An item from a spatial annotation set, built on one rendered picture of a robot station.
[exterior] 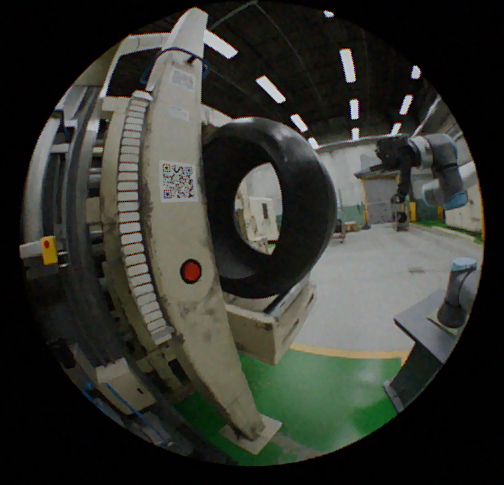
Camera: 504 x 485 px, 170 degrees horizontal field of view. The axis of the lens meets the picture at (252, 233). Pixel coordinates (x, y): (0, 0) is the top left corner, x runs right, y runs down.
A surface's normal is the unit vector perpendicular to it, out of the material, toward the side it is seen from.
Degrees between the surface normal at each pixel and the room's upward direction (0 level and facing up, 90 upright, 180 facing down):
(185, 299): 90
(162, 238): 90
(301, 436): 0
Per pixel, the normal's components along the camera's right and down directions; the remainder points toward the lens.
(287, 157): -0.44, 0.07
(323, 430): -0.14, -0.99
